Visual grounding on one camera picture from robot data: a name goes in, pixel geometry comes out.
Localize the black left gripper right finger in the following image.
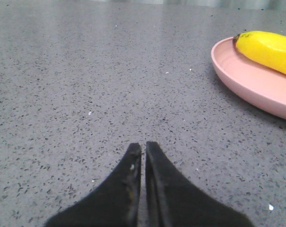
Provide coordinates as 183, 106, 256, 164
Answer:
145, 141, 253, 227

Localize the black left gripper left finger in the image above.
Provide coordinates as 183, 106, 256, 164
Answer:
45, 143, 141, 227

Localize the yellow banana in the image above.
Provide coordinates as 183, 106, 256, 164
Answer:
233, 31, 286, 75

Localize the pink plate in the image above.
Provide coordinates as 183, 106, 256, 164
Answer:
211, 37, 286, 120

